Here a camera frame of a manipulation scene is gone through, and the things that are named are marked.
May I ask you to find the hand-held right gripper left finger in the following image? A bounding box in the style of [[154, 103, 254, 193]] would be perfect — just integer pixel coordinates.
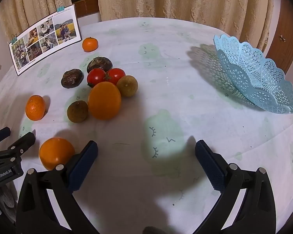
[[16, 141, 99, 234]]

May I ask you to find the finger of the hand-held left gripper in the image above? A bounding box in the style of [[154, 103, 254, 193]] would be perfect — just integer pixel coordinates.
[[0, 132, 36, 167], [0, 127, 11, 145]]

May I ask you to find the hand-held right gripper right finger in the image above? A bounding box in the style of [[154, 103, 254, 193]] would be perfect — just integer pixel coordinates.
[[195, 140, 277, 234]]

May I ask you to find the round orange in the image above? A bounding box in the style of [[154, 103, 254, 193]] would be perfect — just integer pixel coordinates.
[[39, 138, 76, 171]]

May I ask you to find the oval mandarin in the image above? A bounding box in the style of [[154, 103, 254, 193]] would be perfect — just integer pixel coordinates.
[[25, 95, 46, 121]]

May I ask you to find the large oval orange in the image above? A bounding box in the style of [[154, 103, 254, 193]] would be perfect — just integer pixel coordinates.
[[88, 82, 122, 121]]

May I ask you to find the dark wrinkled passion fruit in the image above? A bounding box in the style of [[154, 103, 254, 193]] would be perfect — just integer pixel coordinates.
[[61, 69, 84, 89], [87, 57, 113, 74]]

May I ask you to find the red tomato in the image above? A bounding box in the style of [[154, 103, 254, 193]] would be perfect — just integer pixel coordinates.
[[87, 68, 106, 88], [105, 68, 126, 85]]

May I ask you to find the brown-green longan fruit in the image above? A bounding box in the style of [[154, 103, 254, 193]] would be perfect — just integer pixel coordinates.
[[67, 101, 89, 123], [116, 75, 138, 97]]

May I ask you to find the light blue lattice basket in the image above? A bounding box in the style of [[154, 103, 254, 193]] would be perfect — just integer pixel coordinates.
[[213, 34, 293, 114]]

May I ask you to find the small round mandarin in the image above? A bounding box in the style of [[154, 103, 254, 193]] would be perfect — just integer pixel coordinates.
[[82, 37, 98, 52]]

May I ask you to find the photo collage board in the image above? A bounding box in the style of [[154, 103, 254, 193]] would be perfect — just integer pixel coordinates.
[[9, 4, 82, 76]]

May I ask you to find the beige textured curtain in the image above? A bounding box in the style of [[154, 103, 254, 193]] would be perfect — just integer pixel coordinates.
[[0, 0, 72, 42], [95, 0, 274, 52]]

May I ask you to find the brown wooden door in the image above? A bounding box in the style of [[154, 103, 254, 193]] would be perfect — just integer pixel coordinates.
[[266, 0, 293, 75]]

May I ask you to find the wooden window frame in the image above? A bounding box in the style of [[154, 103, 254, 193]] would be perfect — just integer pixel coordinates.
[[70, 0, 99, 19]]

